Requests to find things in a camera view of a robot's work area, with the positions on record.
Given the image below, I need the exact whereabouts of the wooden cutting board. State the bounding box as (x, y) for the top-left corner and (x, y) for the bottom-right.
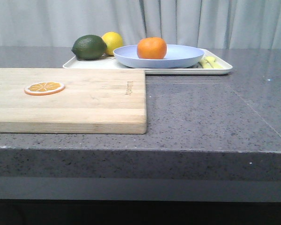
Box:
(0, 68), (147, 134)

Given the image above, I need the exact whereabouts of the grey curtain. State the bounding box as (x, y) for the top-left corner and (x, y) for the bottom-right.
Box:
(0, 0), (281, 49)

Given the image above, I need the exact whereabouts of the cream white tray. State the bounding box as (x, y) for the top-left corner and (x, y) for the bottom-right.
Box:
(63, 49), (233, 75)

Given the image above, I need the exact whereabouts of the whole orange fruit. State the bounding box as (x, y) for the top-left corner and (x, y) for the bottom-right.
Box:
(137, 37), (167, 60)

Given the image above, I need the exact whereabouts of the light blue plate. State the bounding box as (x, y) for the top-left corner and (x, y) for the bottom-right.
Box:
(114, 45), (204, 68)

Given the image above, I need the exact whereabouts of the orange slice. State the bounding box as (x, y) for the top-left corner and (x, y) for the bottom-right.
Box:
(24, 82), (65, 96)

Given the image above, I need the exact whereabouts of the green lime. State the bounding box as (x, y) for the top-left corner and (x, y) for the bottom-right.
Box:
(71, 35), (107, 60)

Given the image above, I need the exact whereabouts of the yellow-green utensil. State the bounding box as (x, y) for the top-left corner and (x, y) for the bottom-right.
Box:
(199, 56), (223, 69)

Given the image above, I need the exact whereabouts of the yellow lemon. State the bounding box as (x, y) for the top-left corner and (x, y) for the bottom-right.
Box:
(102, 31), (124, 56)

